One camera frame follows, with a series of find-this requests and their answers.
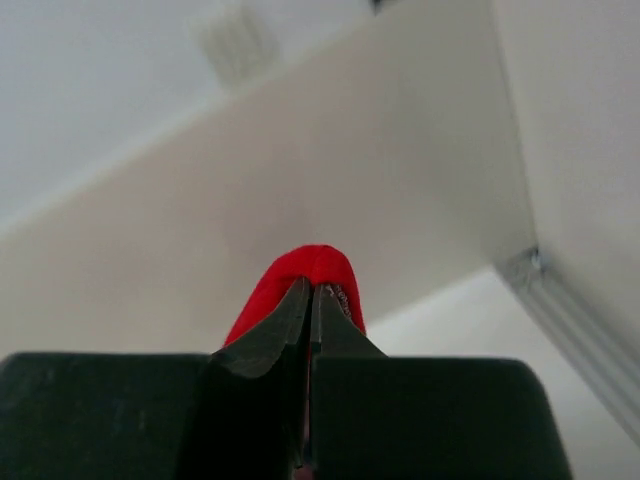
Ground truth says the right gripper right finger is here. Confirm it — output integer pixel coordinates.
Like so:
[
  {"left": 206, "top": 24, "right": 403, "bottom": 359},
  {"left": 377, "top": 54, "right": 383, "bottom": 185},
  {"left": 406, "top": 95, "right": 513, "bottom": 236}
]
[{"left": 309, "top": 284, "right": 386, "bottom": 479}]

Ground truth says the red printed pillowcase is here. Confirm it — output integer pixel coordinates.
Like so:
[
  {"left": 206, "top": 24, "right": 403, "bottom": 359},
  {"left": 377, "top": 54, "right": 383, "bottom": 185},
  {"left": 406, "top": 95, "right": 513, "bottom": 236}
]
[{"left": 222, "top": 243, "right": 371, "bottom": 351}]

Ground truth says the aluminium side rail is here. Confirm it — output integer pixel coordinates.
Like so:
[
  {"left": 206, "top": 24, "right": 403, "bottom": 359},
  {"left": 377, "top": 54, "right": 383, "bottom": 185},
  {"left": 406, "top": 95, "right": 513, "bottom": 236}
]
[{"left": 494, "top": 247, "right": 639, "bottom": 442}]

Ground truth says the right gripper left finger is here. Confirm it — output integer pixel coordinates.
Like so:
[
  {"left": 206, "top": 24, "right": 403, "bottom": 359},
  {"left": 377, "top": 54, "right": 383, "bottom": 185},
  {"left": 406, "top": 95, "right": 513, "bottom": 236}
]
[{"left": 177, "top": 278, "right": 313, "bottom": 479}]

